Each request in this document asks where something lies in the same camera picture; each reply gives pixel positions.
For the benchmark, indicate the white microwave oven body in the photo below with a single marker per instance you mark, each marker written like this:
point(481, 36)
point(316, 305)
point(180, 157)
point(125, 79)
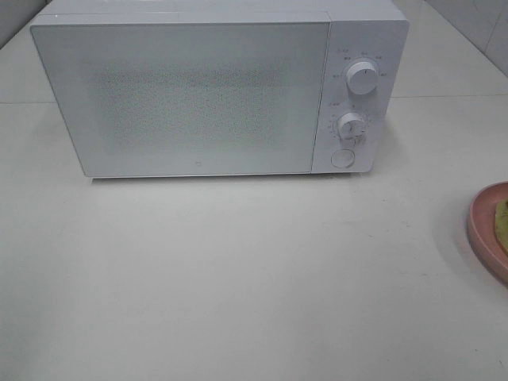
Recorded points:
point(374, 30)

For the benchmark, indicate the white microwave door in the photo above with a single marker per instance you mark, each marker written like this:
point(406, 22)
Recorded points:
point(179, 100)

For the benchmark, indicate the lower white timer knob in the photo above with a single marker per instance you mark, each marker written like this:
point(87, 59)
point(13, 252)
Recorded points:
point(351, 125)

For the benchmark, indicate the upper white power knob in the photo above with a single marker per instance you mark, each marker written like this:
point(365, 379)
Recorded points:
point(362, 76)

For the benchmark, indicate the pink round plate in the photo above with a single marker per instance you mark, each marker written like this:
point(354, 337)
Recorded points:
point(481, 230)

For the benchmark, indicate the white bread sandwich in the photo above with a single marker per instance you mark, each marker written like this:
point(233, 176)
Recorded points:
point(501, 224)

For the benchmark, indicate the round white door button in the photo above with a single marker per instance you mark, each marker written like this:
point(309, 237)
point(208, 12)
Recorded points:
point(343, 158)

